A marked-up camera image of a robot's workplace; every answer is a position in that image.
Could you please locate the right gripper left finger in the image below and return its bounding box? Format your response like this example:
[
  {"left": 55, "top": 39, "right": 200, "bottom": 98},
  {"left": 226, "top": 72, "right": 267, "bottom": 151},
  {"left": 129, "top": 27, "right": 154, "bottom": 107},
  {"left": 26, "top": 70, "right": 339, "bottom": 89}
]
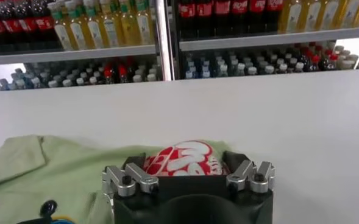
[{"left": 102, "top": 153, "right": 160, "bottom": 198}]

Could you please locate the small red-cap cola bottle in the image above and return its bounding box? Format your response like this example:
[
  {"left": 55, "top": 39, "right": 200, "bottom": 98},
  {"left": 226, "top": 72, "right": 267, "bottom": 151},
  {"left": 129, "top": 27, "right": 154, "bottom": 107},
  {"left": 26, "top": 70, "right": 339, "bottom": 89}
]
[
  {"left": 117, "top": 63, "right": 128, "bottom": 83},
  {"left": 103, "top": 62, "right": 115, "bottom": 85}
]

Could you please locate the grey metal shelf rack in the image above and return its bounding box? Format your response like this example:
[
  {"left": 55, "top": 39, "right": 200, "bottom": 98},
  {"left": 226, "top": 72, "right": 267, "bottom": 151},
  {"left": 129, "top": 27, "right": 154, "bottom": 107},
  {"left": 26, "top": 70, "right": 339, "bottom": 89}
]
[
  {"left": 0, "top": 0, "right": 169, "bottom": 92},
  {"left": 166, "top": 0, "right": 359, "bottom": 80}
]

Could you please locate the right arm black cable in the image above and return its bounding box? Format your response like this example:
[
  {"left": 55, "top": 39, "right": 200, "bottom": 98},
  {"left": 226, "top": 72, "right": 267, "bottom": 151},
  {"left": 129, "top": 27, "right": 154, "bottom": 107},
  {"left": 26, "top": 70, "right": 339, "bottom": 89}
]
[{"left": 16, "top": 217, "right": 52, "bottom": 224}]

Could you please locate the light green polo shirt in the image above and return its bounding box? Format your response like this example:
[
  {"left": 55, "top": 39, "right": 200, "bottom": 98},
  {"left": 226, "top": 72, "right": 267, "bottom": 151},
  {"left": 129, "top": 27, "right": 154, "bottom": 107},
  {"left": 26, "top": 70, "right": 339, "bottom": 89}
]
[{"left": 0, "top": 135, "right": 238, "bottom": 224}]

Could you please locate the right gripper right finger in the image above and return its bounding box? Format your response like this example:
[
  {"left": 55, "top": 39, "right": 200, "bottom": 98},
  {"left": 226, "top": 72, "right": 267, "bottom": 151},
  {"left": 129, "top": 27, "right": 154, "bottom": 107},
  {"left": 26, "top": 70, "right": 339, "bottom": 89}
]
[{"left": 223, "top": 150, "right": 276, "bottom": 194}]

